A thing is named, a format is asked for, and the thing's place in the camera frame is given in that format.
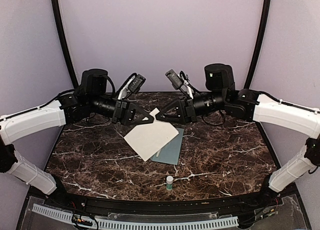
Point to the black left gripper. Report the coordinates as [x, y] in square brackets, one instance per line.
[124, 112]

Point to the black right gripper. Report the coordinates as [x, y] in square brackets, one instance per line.
[186, 112]

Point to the teal envelope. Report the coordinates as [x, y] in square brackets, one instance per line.
[170, 153]

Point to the white green glue stick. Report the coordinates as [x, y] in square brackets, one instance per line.
[169, 182]

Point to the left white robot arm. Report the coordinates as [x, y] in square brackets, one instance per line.
[68, 107]

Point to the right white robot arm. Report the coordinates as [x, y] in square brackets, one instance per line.
[251, 106]

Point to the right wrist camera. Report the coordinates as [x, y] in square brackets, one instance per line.
[180, 83]

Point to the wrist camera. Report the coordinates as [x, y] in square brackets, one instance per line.
[180, 83]
[131, 86]

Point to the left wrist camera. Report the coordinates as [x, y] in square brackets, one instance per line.
[131, 86]

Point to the right black frame post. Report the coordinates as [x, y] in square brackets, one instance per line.
[258, 43]

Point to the black frame post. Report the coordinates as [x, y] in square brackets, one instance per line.
[258, 43]
[63, 42]

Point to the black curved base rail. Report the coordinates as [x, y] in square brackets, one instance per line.
[242, 204]

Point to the white slotted cable duct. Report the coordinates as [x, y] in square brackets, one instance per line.
[137, 222]

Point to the left black frame post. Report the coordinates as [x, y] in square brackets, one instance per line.
[63, 42]

